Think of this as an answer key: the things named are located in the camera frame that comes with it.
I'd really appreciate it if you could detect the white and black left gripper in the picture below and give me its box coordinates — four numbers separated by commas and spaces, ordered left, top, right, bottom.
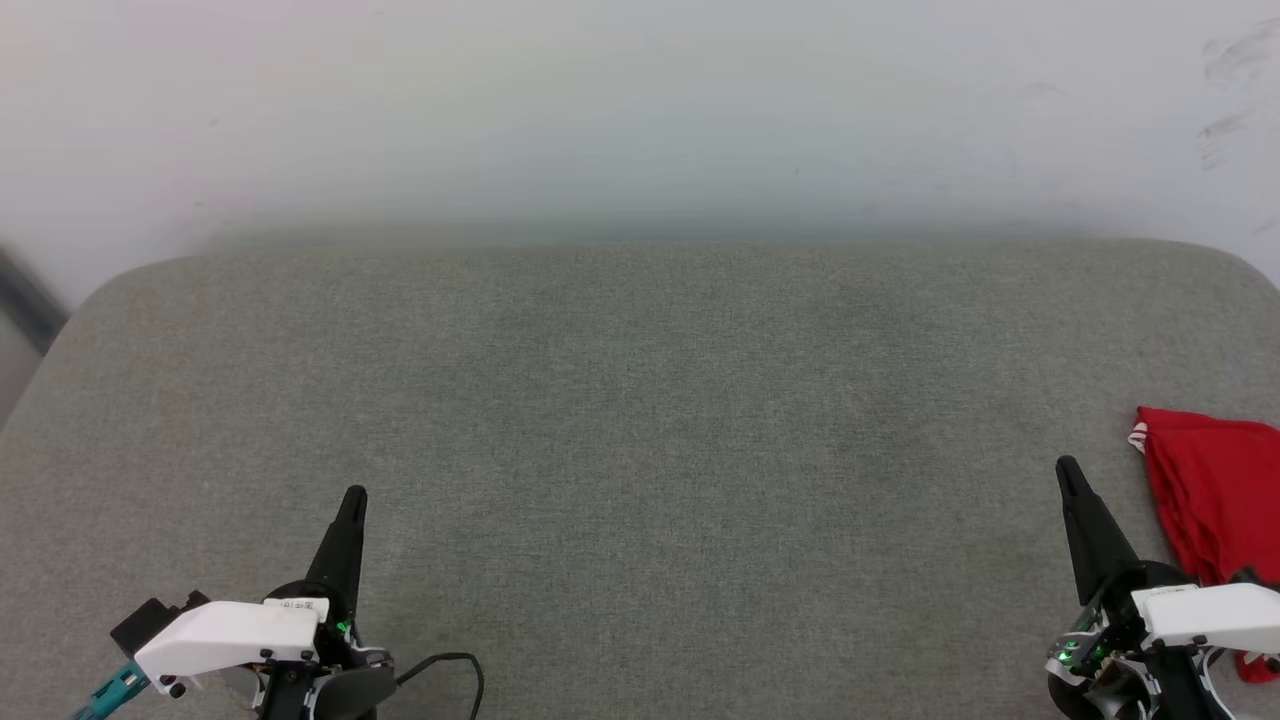
133, 487, 397, 720

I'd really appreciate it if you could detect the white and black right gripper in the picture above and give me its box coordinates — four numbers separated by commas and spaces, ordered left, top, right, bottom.
1044, 457, 1280, 720

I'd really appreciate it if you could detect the red garment with white sleeves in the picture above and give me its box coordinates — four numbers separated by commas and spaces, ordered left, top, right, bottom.
1128, 406, 1280, 685

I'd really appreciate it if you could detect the grey fabric sofa cushion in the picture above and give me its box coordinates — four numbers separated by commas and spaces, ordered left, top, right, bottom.
0, 238, 1280, 720

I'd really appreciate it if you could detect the dark baseboard strip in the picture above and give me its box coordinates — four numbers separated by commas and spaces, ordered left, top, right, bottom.
0, 243, 73, 353

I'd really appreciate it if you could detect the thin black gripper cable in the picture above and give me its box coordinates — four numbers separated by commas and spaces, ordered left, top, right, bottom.
392, 652, 487, 720

